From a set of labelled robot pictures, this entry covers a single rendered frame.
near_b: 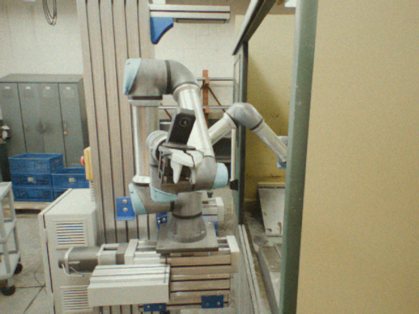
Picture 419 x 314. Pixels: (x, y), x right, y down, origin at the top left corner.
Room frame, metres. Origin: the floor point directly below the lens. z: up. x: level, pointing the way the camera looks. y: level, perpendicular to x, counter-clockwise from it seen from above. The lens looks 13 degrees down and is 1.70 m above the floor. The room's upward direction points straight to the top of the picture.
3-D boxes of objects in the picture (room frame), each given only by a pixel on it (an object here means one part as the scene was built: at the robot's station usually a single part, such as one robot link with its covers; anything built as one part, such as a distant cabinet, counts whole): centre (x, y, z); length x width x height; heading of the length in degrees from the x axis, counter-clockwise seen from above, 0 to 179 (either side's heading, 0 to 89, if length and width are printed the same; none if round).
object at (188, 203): (1.13, 0.09, 1.33); 0.13 x 0.12 x 0.14; 108
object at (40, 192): (4.52, 2.21, 0.39); 1.20 x 0.80 x 0.79; 87
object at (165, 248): (1.14, 0.10, 1.13); 0.36 x 0.22 x 0.06; 94
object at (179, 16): (1.39, 0.07, 2.00); 0.32 x 0.09 x 0.05; 94
